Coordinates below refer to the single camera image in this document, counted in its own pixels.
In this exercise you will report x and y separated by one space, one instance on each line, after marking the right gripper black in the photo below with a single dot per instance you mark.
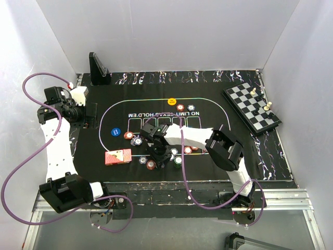
158 160

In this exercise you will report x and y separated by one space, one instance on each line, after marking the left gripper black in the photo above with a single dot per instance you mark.
91 122

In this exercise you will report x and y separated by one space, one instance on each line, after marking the blue chip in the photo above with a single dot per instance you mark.
191 107
174 151

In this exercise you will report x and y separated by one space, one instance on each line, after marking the red poker chip stack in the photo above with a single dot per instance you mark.
150 164

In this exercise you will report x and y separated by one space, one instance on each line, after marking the green poker chip stack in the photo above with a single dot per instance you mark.
178 162

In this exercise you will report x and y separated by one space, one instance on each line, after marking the red chips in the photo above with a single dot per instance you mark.
190 149
128 135
180 107

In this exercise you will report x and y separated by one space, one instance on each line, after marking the red playing card deck box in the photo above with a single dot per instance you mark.
121 156

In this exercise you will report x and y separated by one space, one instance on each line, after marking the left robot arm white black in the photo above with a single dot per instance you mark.
64 189

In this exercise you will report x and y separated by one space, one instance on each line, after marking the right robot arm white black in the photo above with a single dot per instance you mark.
226 151

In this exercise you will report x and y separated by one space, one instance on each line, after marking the blue round blind button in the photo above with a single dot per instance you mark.
115 132

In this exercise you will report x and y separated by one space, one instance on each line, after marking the black poker felt mat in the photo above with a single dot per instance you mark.
129 107

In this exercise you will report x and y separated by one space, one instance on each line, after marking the black card shoe holder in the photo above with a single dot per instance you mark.
100 75

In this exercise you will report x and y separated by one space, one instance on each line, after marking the yellow round blind button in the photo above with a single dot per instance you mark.
171 101

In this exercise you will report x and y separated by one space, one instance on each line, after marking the black chess pawn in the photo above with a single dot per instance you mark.
256 112

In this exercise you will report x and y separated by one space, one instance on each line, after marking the black silver chess board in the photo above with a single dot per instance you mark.
245 104

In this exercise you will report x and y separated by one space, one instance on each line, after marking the white chess piece tall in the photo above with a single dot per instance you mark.
253 91

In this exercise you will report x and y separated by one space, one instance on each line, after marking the black chess piece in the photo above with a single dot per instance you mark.
261 97

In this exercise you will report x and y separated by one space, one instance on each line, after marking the black case bottom corner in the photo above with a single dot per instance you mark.
237 241

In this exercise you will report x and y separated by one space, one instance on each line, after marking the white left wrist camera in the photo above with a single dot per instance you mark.
79 95

